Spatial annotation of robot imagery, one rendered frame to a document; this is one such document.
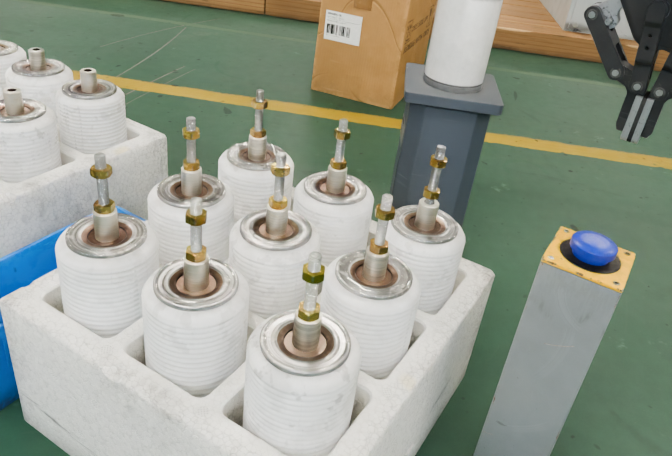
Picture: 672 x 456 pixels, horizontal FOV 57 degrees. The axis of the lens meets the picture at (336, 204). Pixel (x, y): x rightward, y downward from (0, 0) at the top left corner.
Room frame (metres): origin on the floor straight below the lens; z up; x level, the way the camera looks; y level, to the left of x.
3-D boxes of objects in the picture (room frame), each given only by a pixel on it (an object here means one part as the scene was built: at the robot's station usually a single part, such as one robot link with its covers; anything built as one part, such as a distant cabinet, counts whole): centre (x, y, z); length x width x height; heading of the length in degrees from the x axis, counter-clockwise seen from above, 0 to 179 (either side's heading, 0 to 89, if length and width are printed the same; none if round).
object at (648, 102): (0.47, -0.23, 0.45); 0.02 x 0.01 x 0.04; 152
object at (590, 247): (0.47, -0.23, 0.32); 0.04 x 0.04 x 0.02
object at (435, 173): (0.59, -0.10, 0.31); 0.01 x 0.01 x 0.08
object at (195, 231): (0.44, 0.12, 0.30); 0.01 x 0.01 x 0.08
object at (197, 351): (0.44, 0.12, 0.16); 0.10 x 0.10 x 0.18
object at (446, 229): (0.59, -0.10, 0.25); 0.08 x 0.08 x 0.01
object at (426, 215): (0.59, -0.10, 0.26); 0.02 x 0.02 x 0.03
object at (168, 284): (0.44, 0.12, 0.25); 0.08 x 0.08 x 0.01
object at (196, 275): (0.44, 0.12, 0.26); 0.02 x 0.02 x 0.03
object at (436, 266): (0.59, -0.10, 0.16); 0.10 x 0.10 x 0.18
